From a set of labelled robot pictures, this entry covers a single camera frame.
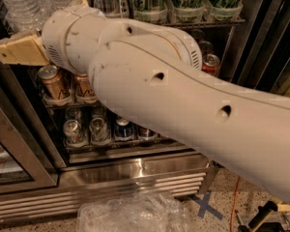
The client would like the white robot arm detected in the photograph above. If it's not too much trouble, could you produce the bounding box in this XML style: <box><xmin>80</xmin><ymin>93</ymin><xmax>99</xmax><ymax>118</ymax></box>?
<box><xmin>0</xmin><ymin>5</ymin><xmax>290</xmax><ymax>204</ymax></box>

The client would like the left clear water bottle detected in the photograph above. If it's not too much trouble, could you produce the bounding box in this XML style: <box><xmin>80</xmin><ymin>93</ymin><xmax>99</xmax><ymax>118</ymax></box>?
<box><xmin>3</xmin><ymin>0</ymin><xmax>48</xmax><ymax>32</ymax></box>

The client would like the stainless steel display fridge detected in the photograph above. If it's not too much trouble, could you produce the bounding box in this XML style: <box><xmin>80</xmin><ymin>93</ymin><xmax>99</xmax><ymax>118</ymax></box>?
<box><xmin>0</xmin><ymin>0</ymin><xmax>290</xmax><ymax>225</ymax></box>

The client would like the left glass fridge door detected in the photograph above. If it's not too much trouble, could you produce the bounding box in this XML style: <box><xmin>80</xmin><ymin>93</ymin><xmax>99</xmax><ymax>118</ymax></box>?
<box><xmin>0</xmin><ymin>63</ymin><xmax>58</xmax><ymax>194</ymax></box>

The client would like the open glass fridge door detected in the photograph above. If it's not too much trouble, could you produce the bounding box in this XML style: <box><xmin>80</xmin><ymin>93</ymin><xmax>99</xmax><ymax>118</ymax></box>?
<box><xmin>218</xmin><ymin>0</ymin><xmax>290</xmax><ymax>97</ymax></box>

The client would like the front left orange can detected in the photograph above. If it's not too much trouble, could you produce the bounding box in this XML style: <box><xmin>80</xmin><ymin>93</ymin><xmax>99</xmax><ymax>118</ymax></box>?
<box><xmin>38</xmin><ymin>65</ymin><xmax>73</xmax><ymax>106</ymax></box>

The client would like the orange can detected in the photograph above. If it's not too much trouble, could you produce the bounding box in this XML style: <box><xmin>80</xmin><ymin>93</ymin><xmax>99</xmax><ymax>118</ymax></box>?
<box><xmin>74</xmin><ymin>75</ymin><xmax>98</xmax><ymax>103</ymax></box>
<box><xmin>38</xmin><ymin>65</ymin><xmax>73</xmax><ymax>106</ymax></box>

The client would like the bottom left silver can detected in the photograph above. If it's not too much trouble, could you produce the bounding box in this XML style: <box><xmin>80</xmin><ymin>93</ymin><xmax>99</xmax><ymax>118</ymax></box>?
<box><xmin>63</xmin><ymin>120</ymin><xmax>87</xmax><ymax>147</ymax></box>

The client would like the silver can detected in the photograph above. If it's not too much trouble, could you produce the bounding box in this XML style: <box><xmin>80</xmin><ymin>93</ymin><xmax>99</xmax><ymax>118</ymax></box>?
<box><xmin>89</xmin><ymin>117</ymin><xmax>110</xmax><ymax>145</ymax></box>
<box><xmin>63</xmin><ymin>120</ymin><xmax>87</xmax><ymax>147</ymax></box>

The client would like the left blue pepsi can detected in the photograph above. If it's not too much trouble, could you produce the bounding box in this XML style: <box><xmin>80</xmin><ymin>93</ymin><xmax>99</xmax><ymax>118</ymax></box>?
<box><xmin>114</xmin><ymin>116</ymin><xmax>134</xmax><ymax>141</ymax></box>

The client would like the blue pepsi can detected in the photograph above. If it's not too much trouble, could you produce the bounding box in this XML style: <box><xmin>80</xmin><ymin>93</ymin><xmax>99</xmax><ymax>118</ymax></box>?
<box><xmin>137</xmin><ymin>127</ymin><xmax>158</xmax><ymax>140</ymax></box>
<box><xmin>114</xmin><ymin>116</ymin><xmax>134</xmax><ymax>141</ymax></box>

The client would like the green white tall can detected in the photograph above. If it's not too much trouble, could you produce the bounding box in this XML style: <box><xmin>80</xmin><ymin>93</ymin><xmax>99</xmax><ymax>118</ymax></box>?
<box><xmin>132</xmin><ymin>0</ymin><xmax>167</xmax><ymax>24</ymax></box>

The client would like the right blue pepsi can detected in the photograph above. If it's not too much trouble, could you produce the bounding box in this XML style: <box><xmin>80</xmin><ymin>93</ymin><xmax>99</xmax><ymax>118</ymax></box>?
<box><xmin>137</xmin><ymin>127</ymin><xmax>158</xmax><ymax>140</ymax></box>

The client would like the green tall can left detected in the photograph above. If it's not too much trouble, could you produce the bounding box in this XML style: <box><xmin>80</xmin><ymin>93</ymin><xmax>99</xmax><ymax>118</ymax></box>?
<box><xmin>166</xmin><ymin>0</ymin><xmax>204</xmax><ymax>23</ymax></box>

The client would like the front right red cola can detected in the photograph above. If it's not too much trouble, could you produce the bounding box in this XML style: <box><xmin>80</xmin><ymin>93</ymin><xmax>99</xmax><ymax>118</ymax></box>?
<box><xmin>202</xmin><ymin>54</ymin><xmax>220</xmax><ymax>76</ymax></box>

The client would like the clear plastic bin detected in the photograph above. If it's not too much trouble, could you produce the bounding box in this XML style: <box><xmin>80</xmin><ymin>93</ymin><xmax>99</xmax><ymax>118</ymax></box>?
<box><xmin>76</xmin><ymin>192</ymin><xmax>192</xmax><ymax>232</ymax></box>

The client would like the blue tape cross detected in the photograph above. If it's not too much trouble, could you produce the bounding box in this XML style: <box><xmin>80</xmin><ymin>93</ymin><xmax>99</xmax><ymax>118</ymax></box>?
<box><xmin>188</xmin><ymin>191</ymin><xmax>223</xmax><ymax>220</ymax></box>

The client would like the yellow black stand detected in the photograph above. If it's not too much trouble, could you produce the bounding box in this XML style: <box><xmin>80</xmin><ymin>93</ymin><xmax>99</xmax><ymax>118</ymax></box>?
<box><xmin>238</xmin><ymin>200</ymin><xmax>290</xmax><ymax>232</ymax></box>

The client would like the orange cable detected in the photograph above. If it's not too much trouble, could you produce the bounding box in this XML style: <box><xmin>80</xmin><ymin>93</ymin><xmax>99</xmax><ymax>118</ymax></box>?
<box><xmin>229</xmin><ymin>176</ymin><xmax>245</xmax><ymax>232</ymax></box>

